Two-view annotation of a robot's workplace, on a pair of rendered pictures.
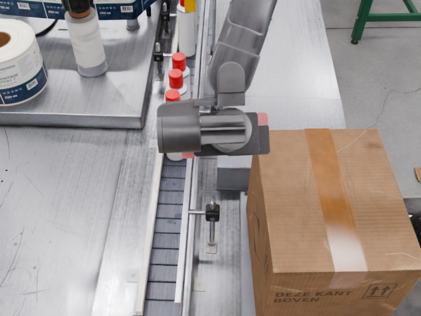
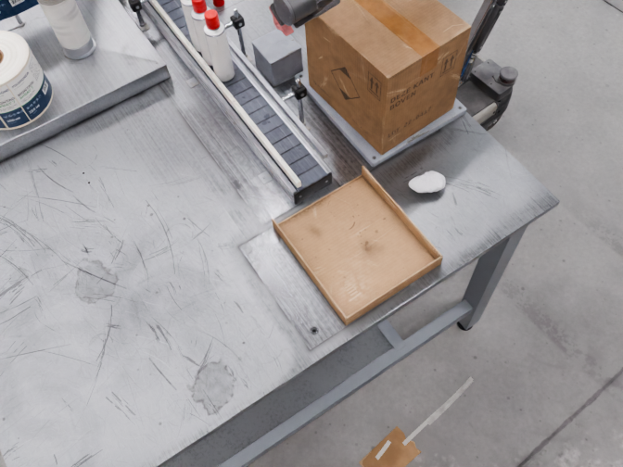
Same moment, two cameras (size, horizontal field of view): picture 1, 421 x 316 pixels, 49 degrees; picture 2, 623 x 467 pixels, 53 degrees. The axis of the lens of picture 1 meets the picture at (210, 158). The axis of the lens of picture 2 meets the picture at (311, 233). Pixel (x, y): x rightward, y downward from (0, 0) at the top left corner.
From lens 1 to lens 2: 0.71 m
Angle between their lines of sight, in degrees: 20
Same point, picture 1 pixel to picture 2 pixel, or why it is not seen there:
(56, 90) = (66, 84)
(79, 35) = (65, 15)
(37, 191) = (129, 171)
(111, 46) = not seen: hidden behind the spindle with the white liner
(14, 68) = (29, 76)
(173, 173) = (235, 90)
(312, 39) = not seen: outside the picture
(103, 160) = (161, 119)
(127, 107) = (147, 63)
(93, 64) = (84, 41)
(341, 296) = (428, 81)
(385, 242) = (438, 25)
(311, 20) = not seen: outside the picture
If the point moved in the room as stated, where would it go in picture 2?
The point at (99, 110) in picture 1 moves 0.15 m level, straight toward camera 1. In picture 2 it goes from (124, 78) to (165, 102)
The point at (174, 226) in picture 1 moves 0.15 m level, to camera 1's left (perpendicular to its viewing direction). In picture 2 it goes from (271, 124) to (219, 153)
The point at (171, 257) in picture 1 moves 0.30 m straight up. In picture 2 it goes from (286, 144) to (274, 53)
